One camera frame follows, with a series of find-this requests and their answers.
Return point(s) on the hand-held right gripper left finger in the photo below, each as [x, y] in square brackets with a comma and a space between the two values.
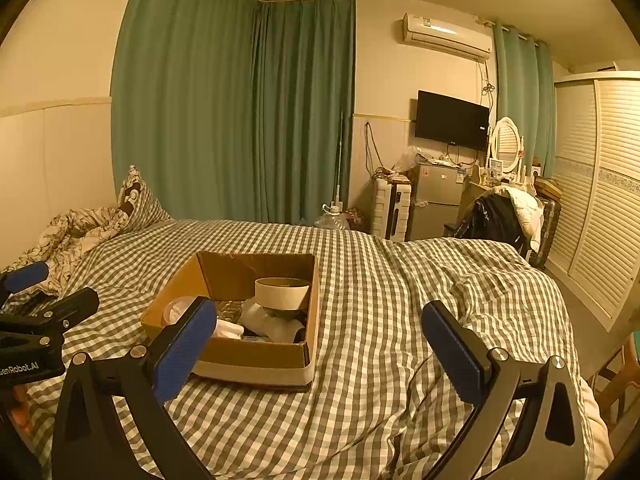
[185, 355]

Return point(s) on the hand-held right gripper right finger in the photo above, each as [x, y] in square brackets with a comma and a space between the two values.
[455, 355]

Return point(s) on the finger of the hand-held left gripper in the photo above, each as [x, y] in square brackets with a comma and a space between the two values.
[25, 275]
[75, 305]

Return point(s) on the clear blister pack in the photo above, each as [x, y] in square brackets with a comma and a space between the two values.
[229, 310]

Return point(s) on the brown cardboard box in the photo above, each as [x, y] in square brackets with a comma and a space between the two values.
[250, 360]

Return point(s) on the large white toy figure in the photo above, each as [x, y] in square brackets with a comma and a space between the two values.
[272, 327]

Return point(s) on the beige tape roll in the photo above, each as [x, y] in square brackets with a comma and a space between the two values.
[280, 297]

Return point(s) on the person's left hand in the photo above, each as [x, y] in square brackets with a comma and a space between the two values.
[20, 410]

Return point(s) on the floral quilt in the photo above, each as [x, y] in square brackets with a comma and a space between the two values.
[80, 230]

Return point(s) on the patterned pillow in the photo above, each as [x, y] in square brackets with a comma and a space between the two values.
[140, 200]

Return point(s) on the black jacket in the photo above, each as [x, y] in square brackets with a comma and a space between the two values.
[492, 220]

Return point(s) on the dark suitcase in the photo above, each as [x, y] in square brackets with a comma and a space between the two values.
[547, 230]

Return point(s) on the silver mini fridge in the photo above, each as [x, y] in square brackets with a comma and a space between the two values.
[437, 200]

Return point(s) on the white suitcase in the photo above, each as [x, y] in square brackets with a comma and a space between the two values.
[392, 207]

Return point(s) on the white jacket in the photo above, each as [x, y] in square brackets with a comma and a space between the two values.
[527, 210]

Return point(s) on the wooden chair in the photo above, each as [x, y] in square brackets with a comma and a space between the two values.
[617, 385]

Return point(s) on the white dressing table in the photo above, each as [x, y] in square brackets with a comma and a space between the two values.
[480, 187]

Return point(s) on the clear water bottle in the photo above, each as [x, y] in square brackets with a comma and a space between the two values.
[332, 220]

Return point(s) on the clear plastic bag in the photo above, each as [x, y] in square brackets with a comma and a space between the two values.
[407, 160]

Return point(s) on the white louvered wardrobe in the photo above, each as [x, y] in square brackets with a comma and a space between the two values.
[600, 200]

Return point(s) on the white oval mirror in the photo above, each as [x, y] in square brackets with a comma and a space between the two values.
[506, 145]

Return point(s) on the wide green curtain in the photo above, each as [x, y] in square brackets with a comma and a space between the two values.
[185, 100]

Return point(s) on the narrow green window curtain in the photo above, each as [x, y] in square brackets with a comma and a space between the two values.
[522, 100]

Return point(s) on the green corner curtain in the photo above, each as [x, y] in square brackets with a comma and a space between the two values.
[305, 110]

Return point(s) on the white air conditioner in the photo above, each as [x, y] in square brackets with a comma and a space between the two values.
[445, 35]

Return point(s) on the black wall television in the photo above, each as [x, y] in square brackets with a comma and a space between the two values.
[452, 120]

